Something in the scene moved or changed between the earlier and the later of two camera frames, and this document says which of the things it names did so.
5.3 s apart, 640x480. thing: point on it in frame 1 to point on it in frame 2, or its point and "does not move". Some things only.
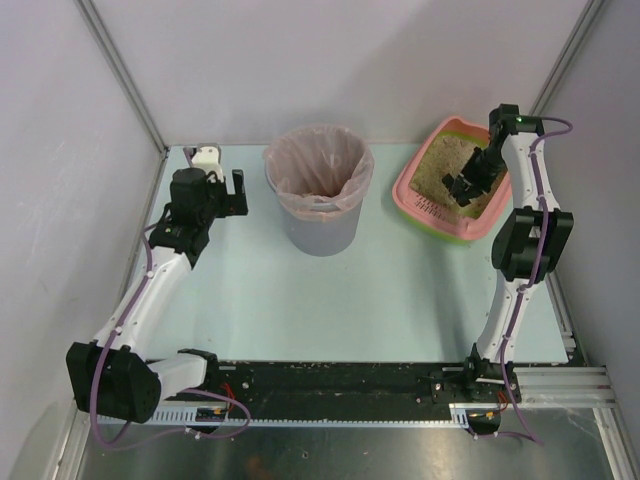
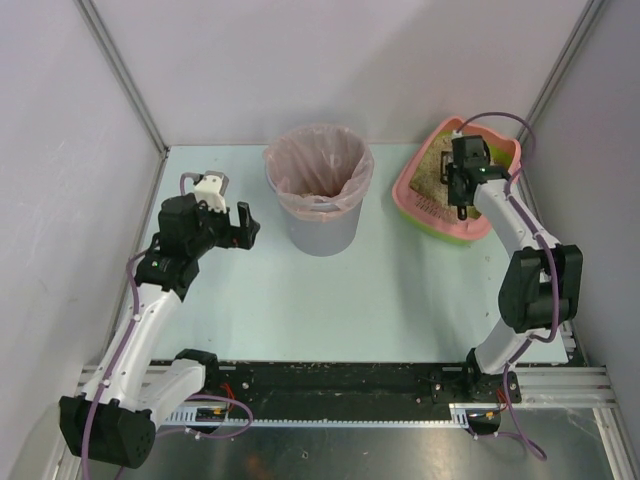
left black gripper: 228,195 to 239,235
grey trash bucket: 320,238 does not move
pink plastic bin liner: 319,172 does not move
